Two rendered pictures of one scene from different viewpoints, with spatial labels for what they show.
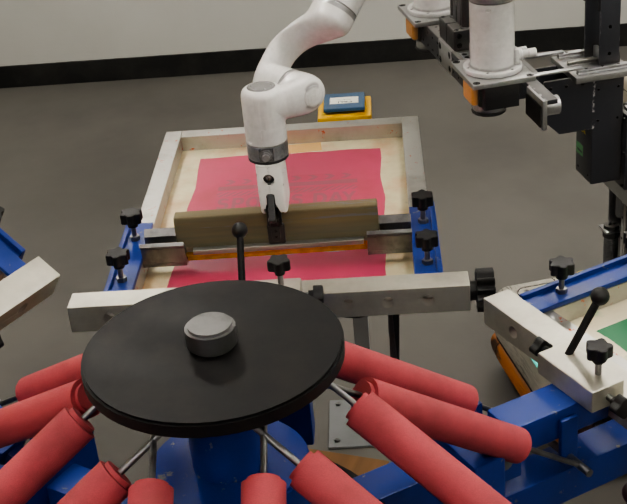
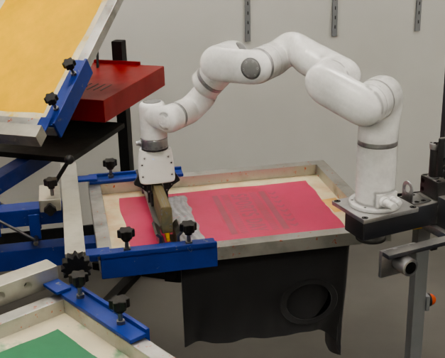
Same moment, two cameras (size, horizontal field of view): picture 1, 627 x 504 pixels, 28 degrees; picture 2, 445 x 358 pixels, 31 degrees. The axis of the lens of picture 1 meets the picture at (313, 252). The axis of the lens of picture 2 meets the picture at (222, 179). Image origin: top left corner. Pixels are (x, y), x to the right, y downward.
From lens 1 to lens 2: 2.69 m
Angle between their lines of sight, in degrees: 67
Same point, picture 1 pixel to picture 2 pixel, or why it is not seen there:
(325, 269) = (150, 234)
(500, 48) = (359, 184)
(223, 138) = (325, 177)
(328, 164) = (311, 217)
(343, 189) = (270, 226)
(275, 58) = (192, 96)
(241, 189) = (261, 197)
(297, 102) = (154, 119)
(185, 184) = (265, 182)
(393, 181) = not seen: hidden behind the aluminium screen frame
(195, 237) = not seen: hidden behind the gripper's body
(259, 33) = not seen: outside the picture
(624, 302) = (98, 338)
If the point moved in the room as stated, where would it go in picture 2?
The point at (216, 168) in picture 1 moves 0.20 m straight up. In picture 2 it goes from (292, 186) to (292, 126)
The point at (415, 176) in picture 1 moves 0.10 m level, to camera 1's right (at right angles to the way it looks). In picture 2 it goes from (273, 237) to (286, 253)
